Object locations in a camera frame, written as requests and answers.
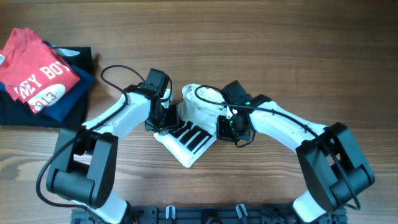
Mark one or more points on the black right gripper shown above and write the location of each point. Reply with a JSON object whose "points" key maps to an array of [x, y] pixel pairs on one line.
{"points": [[222, 134]]}

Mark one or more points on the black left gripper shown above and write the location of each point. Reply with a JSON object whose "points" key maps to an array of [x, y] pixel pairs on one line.
{"points": [[170, 121]]}

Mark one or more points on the white t-shirt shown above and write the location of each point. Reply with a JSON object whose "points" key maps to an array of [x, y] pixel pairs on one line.
{"points": [[198, 119]]}

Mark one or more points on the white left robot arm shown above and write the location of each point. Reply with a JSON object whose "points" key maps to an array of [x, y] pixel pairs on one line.
{"points": [[83, 166]]}

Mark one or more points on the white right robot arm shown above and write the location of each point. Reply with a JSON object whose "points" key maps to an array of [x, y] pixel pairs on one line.
{"points": [[333, 165]]}

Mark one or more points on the blue folded t-shirt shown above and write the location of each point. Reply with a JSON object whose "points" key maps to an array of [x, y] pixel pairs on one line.
{"points": [[45, 85]]}

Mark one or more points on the red printed t-shirt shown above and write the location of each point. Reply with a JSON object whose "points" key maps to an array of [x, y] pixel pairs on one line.
{"points": [[34, 73]]}

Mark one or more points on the black folded t-shirt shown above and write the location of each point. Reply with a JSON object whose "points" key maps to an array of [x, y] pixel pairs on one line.
{"points": [[69, 111]]}

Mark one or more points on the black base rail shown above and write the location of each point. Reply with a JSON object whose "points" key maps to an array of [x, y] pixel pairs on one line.
{"points": [[265, 214]]}

